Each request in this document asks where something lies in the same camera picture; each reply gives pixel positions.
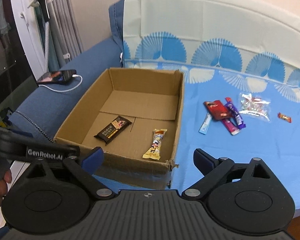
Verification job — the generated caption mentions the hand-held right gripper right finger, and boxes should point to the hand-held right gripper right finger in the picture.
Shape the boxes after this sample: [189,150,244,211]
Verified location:
[181,149,275,200]

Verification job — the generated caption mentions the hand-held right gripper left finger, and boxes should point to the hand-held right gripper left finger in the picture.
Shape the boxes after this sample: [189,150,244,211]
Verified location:
[27,147,115,200]

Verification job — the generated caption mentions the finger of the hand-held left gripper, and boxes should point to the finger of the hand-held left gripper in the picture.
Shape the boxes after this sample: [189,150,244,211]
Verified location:
[62,145,81,158]

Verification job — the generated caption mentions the light blue stick packet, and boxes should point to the light blue stick packet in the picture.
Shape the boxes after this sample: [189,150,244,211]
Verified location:
[199,112,212,135]

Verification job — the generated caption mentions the magenta stick packet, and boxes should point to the magenta stick packet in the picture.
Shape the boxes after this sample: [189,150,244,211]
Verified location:
[221,118,240,136]

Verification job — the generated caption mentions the dark red snack packet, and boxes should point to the dark red snack packet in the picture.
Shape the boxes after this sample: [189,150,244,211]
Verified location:
[203,100,232,122]

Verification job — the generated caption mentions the purple candy bar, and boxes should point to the purple candy bar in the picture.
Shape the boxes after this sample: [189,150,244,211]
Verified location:
[224,97,247,129]

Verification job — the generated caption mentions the clear bag of candies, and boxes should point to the clear bag of candies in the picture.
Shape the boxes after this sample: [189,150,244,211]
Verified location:
[239,93,271,122]

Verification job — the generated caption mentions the cardboard box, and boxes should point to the cardboard box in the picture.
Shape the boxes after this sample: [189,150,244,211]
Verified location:
[54,67,185,190]

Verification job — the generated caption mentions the dark brown snack bar packet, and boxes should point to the dark brown snack bar packet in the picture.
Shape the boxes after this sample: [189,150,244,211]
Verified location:
[94,116,132,145]

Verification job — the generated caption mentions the blue fan-print sofa cover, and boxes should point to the blue fan-print sofa cover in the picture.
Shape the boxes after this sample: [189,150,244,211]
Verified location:
[122,0,300,212]

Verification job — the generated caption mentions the yellow cartoon snack packet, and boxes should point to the yellow cartoon snack packet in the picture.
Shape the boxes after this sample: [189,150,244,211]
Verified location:
[143,129,167,160]

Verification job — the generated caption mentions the black smartphone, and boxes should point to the black smartphone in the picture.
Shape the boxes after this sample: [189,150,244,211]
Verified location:
[37,69,77,85]

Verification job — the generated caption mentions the small red wrapped candy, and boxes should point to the small red wrapped candy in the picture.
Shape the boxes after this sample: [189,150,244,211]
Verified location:
[277,112,292,123]

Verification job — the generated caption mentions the blue sofa armrest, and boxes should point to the blue sofa armrest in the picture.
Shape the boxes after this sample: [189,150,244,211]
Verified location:
[9,0,130,150]

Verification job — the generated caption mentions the white framed glass door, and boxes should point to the white framed glass door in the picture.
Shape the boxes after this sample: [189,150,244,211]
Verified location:
[0,0,49,120]

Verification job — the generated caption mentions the grey curtain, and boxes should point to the grey curtain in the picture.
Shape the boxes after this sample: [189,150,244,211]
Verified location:
[44,0,84,65]

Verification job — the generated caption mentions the white charging cable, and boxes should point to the white charging cable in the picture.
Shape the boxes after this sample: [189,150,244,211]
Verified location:
[39,74,83,92]

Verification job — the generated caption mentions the garment steamer with hose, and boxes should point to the garment steamer with hose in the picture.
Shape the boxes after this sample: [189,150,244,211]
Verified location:
[26,0,51,72]

